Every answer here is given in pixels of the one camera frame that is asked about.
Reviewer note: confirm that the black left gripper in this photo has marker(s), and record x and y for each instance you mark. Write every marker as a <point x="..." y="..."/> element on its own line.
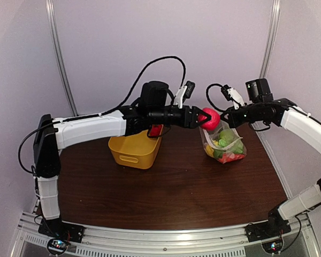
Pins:
<point x="191" y="122"/>

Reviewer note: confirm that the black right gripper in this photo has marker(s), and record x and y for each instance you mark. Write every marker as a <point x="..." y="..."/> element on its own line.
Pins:
<point x="233" y="121"/>

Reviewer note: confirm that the magenta toy fruit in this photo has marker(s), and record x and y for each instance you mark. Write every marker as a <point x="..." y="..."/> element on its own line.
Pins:
<point x="215" y="120"/>

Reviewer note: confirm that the green toy apple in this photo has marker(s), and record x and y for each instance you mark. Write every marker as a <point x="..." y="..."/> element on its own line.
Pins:
<point x="226" y="137"/>

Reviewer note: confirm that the clear zip top bag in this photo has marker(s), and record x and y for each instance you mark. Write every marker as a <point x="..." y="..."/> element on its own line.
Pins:
<point x="211" y="138"/>

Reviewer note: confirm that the green toy guava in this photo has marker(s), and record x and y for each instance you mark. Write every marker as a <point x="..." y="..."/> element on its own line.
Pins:
<point x="237" y="148"/>

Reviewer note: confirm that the yellow toy lemon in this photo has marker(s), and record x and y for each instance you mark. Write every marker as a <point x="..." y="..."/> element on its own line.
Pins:
<point x="210" y="151"/>

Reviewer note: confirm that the orange toy carrot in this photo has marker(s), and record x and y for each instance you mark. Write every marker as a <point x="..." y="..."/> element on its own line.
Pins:
<point x="230" y="157"/>

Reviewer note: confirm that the red toy tomato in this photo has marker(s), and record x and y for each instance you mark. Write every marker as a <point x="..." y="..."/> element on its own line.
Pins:
<point x="155" y="131"/>

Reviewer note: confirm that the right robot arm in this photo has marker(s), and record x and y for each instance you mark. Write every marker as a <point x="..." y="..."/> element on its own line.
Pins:
<point x="288" y="116"/>

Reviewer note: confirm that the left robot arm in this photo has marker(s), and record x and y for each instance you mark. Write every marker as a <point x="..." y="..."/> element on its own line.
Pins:
<point x="56" y="134"/>

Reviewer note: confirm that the yellow plastic basket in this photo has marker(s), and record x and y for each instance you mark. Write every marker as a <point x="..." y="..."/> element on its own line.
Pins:
<point x="135" y="151"/>

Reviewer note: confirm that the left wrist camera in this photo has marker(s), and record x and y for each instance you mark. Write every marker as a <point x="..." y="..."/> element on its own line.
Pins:
<point x="185" y="91"/>

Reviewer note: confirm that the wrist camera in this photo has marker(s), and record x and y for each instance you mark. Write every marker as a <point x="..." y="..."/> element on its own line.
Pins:
<point x="231" y="94"/>
<point x="185" y="91"/>

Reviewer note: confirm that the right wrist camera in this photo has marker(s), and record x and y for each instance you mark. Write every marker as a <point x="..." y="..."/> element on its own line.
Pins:
<point x="231" y="94"/>

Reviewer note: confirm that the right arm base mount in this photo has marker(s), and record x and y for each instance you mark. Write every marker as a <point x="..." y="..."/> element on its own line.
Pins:
<point x="269" y="233"/>

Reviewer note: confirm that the right aluminium frame post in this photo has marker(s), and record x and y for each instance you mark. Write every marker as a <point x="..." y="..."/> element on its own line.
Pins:
<point x="271" y="37"/>

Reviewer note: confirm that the aluminium frame post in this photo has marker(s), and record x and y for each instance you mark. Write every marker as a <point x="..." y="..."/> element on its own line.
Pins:
<point x="50" y="9"/>
<point x="271" y="37"/>

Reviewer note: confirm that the front aluminium rail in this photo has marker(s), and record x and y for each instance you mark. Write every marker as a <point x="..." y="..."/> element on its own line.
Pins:
<point x="223" y="241"/>

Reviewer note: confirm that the left aluminium frame post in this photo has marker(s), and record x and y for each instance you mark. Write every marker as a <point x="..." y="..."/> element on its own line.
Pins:
<point x="50" y="9"/>

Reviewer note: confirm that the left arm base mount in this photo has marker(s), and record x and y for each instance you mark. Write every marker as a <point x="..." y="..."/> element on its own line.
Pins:
<point x="61" y="234"/>

